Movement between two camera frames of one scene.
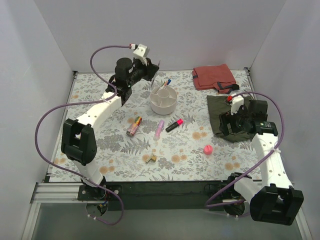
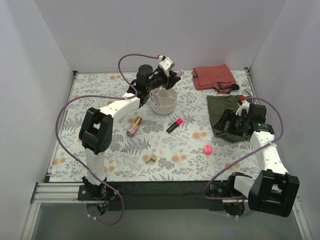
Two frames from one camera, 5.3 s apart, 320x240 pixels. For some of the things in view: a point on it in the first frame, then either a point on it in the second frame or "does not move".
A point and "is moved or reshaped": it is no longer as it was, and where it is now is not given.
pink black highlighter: x=177 y=123 does not move
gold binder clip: x=151 y=157 does not move
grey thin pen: x=153 y=79 is moved or reshaped
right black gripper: x=227 y=124 does not move
